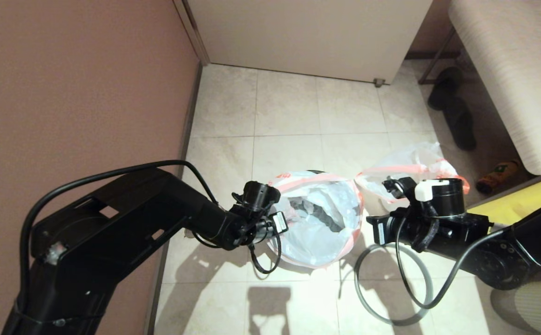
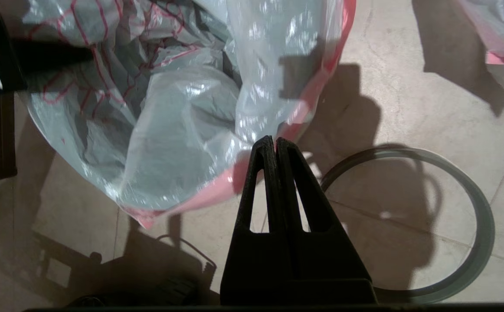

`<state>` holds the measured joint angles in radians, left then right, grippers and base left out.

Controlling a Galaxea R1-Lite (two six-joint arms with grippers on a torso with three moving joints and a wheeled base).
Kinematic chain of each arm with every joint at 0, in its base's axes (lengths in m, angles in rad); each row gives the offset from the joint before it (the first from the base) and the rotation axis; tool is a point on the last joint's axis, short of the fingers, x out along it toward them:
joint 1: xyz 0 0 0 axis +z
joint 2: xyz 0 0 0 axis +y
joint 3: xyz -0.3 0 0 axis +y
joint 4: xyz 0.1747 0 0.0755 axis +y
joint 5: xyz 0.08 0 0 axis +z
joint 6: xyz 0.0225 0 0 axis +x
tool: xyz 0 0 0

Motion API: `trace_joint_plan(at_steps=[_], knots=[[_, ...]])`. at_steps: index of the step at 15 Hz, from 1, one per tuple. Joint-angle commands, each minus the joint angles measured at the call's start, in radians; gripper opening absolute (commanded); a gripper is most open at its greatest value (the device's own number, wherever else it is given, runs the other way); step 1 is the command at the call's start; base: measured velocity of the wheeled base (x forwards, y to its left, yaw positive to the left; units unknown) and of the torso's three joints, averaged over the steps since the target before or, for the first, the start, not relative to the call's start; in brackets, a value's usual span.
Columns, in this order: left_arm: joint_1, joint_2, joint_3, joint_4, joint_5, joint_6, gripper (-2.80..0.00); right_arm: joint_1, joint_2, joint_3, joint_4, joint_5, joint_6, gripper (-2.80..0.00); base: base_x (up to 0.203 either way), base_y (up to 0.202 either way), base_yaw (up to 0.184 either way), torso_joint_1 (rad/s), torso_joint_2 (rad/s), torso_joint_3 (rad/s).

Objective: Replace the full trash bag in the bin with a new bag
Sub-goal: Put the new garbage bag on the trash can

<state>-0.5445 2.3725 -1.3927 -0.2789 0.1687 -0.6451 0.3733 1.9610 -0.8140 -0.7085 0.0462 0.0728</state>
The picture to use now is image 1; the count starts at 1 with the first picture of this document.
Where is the white plastic bag orange trim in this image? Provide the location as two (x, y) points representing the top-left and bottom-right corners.
(268, 170), (363, 269)

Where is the used white printed trash bag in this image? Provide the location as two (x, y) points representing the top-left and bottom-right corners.
(354, 142), (470, 215)

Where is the grey bin rim ring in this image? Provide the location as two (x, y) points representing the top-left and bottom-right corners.
(353, 243), (434, 326)

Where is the yellow fabric bag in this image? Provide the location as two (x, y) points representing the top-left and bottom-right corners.
(466, 173), (541, 268)

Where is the orange brown shoe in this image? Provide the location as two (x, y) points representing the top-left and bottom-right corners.
(475, 161), (520, 195)

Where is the black slipper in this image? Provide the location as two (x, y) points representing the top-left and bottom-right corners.
(443, 100), (476, 151)
(427, 67), (463, 111)

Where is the grey ribbed cylinder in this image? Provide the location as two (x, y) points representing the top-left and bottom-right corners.
(490, 279), (541, 335)

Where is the dark metal bench leg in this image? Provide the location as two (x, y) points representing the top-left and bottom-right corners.
(417, 29), (455, 86)

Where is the wood grain bench top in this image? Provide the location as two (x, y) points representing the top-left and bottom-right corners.
(447, 0), (541, 175)

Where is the white door panel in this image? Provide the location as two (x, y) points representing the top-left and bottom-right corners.
(187, 0), (433, 85)

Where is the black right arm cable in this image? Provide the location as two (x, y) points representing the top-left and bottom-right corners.
(395, 214), (508, 310)

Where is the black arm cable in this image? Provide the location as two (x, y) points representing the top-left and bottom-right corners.
(395, 214), (508, 310)
(19, 160), (283, 317)

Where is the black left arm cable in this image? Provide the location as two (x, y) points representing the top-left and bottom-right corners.
(19, 160), (283, 317)

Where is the grey door frame strip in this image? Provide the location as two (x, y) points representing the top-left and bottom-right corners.
(173, 0), (210, 66)

